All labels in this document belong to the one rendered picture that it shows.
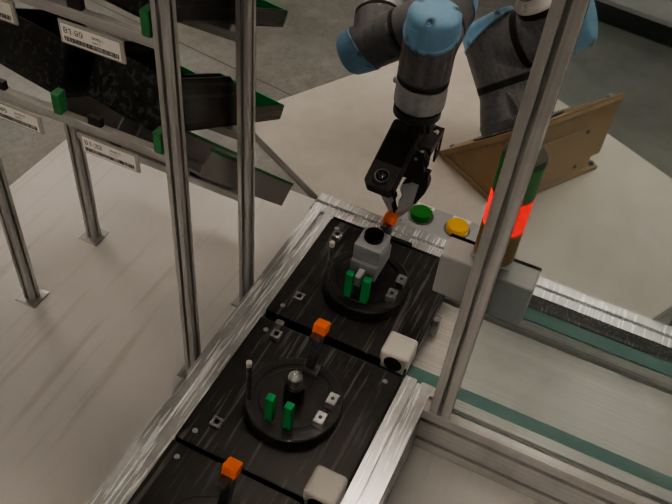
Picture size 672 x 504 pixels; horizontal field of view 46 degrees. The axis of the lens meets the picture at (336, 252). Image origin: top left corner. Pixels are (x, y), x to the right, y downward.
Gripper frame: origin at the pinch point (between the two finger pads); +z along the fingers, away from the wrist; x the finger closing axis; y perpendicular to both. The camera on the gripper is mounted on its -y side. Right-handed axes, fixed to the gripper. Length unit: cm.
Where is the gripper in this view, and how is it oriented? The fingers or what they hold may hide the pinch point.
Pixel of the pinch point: (394, 212)
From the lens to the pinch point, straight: 129.4
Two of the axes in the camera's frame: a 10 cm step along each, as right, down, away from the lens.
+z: -0.8, 6.9, 7.2
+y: 4.3, -6.3, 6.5
